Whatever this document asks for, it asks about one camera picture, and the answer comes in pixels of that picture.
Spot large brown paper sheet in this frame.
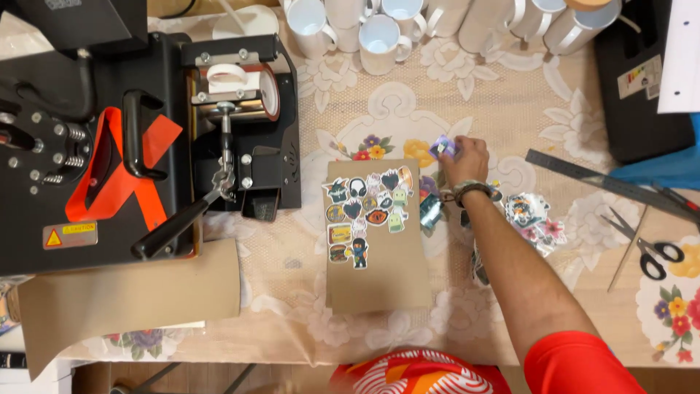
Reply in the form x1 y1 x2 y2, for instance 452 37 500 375
16 237 242 382

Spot thin wooden stick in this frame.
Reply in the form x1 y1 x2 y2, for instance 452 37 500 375
606 205 649 293

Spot black-handled metal press lever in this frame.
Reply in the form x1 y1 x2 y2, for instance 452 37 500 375
131 101 238 261

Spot purple sticker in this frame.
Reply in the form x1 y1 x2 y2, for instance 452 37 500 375
428 135 459 161

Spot group of colourful stickers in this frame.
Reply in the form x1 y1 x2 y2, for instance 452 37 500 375
323 166 415 270

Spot person's right hand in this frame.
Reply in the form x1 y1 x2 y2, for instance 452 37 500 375
437 136 491 190

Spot black mug press attachment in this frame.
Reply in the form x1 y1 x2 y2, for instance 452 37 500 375
180 34 303 223

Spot white sublimation mug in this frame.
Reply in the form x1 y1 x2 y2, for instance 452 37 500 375
206 63 281 120

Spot black-handled scissors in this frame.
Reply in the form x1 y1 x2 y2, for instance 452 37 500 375
600 207 686 281

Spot small brown kraft paper sheet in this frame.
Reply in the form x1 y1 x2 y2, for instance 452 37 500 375
322 158 433 316

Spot metal ruler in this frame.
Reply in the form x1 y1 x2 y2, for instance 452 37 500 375
524 148 700 223

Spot grey metal table frame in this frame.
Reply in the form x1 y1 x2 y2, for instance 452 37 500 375
108 361 259 394

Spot braided wristband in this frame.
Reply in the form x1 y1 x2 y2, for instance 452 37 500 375
451 179 493 208

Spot blue plastic bag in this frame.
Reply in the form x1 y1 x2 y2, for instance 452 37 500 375
608 112 700 192

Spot red-handled tool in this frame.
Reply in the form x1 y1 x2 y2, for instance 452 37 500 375
650 183 700 231

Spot black printer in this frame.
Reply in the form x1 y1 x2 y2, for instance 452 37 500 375
594 0 697 165

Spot cluster of white mugs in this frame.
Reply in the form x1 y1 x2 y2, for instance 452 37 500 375
281 0 625 77

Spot black heat press machine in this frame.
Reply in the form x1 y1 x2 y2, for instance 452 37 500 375
0 0 204 278

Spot loose pile of stickers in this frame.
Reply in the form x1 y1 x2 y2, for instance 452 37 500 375
459 181 567 288

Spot floral lace tablecloth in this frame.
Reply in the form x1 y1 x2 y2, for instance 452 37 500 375
0 4 700 368

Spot red patterned shirt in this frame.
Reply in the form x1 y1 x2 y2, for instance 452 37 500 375
328 331 649 394

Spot teal sticker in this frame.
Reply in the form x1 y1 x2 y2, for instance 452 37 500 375
419 193 443 231

